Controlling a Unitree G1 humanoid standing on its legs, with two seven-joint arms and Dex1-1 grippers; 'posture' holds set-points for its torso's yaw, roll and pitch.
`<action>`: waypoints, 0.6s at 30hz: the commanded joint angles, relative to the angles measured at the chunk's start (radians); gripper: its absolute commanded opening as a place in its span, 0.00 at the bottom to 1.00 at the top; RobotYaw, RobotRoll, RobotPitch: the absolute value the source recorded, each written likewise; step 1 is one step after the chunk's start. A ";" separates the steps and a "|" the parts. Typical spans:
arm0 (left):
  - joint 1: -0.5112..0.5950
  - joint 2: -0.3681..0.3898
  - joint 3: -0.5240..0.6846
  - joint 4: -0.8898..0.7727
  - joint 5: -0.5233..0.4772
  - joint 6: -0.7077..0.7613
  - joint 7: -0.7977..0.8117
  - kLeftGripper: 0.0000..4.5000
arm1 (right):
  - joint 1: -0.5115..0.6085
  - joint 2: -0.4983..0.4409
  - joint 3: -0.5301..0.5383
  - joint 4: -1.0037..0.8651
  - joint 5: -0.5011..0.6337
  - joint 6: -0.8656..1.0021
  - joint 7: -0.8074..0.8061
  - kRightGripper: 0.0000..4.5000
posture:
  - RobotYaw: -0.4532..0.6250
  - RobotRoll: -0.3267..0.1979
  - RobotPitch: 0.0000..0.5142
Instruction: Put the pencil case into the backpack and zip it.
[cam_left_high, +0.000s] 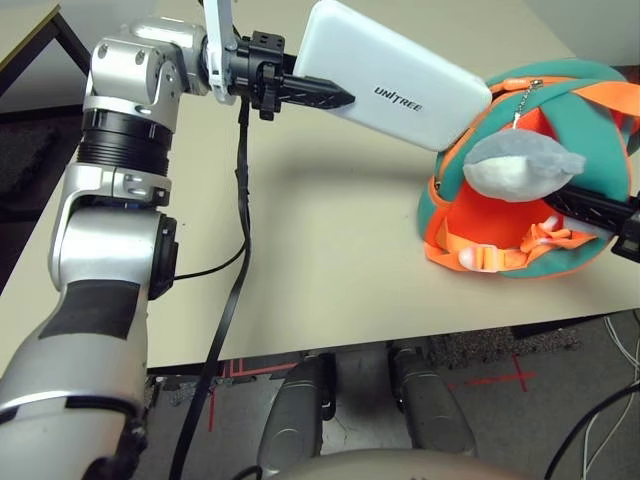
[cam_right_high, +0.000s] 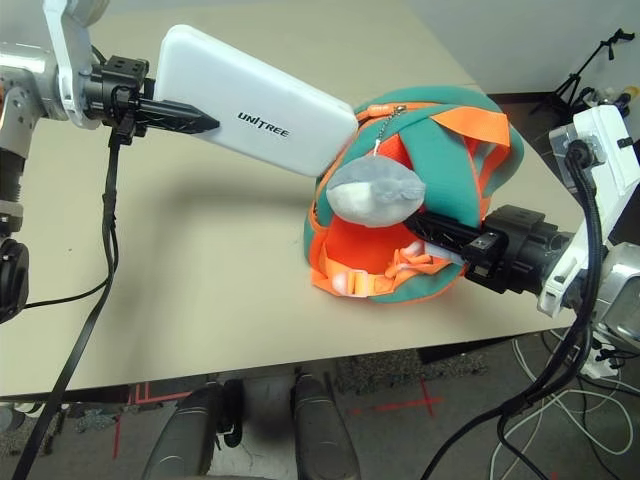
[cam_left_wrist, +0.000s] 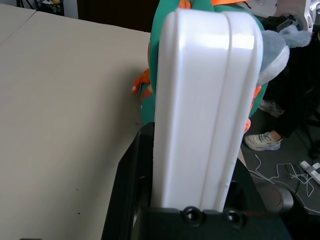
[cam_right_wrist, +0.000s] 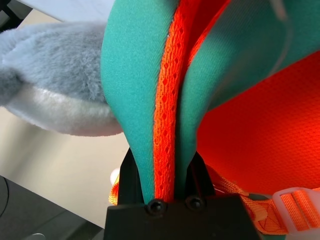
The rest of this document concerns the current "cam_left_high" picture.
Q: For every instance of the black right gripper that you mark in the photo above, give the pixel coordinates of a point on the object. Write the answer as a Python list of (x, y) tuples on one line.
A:
[(631, 235)]

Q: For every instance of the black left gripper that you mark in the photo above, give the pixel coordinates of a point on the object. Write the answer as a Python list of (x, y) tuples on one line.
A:
[(260, 65)]

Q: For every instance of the white Unitree pencil case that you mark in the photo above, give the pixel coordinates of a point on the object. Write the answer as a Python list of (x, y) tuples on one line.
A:
[(390, 65)]

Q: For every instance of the orange and teal backpack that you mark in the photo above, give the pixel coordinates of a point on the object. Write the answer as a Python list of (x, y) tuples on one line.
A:
[(590, 130)]

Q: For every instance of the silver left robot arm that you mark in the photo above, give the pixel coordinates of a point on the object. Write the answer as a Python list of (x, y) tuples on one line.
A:
[(115, 200)]

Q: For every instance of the grey robot right leg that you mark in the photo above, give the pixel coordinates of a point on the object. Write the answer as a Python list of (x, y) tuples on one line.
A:
[(435, 405)]

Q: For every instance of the grey robot leg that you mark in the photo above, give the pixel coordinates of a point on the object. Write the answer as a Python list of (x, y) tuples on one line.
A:
[(435, 405), (295, 415)]

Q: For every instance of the black foam floor mat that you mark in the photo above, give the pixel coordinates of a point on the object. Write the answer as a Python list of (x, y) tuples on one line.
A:
[(25, 160)]

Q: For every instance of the grey robot left leg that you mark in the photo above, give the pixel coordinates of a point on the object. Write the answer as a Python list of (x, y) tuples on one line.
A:
[(295, 415)]

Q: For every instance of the beige robot torso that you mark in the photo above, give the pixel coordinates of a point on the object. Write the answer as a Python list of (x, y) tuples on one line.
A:
[(400, 467)]

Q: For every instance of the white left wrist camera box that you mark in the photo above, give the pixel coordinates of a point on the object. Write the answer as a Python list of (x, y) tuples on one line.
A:
[(220, 50)]

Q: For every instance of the beige table with black frame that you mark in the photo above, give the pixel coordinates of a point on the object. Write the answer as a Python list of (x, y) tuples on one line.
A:
[(65, 30)]

